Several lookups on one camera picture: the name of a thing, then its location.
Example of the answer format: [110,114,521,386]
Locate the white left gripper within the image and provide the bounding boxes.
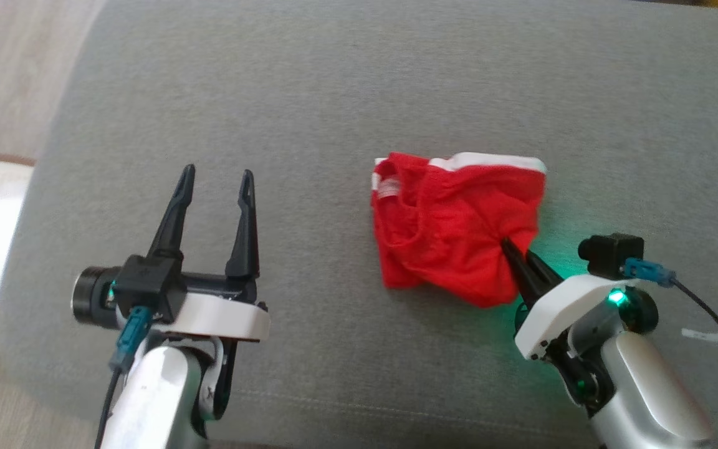
[147,164,271,342]

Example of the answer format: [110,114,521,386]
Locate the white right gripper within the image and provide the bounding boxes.
[500,238,640,362]

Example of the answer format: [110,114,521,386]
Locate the red shorts with white band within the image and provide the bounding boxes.
[371,152,548,309]

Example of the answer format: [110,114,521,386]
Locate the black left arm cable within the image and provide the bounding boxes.
[93,306,155,449]

